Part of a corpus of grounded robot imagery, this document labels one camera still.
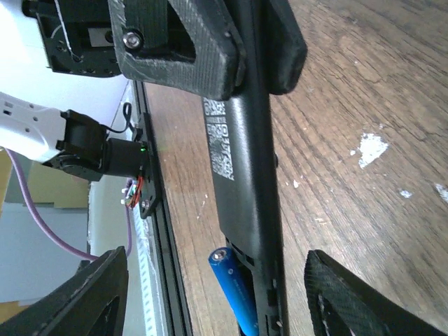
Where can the black enclosure frame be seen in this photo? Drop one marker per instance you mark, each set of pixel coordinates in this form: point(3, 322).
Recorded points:
point(174, 303)

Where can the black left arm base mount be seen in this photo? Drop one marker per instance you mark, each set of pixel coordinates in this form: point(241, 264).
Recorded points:
point(146, 164)

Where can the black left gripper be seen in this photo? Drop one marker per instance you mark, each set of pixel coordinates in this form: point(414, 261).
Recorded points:
point(193, 46)

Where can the black remote control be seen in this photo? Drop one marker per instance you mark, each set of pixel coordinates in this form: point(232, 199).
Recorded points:
point(243, 167)

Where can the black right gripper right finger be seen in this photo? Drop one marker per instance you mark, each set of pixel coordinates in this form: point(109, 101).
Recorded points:
point(340, 303)

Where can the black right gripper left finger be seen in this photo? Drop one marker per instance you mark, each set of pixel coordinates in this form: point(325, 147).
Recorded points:
point(92, 302)

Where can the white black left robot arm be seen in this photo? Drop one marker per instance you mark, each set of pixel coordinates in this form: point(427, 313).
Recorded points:
point(66, 140)

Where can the blue battery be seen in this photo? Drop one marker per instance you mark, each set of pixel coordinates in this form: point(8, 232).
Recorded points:
point(226, 270)

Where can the light blue slotted cable duct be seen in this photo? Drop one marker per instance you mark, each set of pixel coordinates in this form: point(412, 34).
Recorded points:
point(151, 292)

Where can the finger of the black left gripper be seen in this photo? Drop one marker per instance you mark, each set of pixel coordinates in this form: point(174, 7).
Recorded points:
point(284, 47)

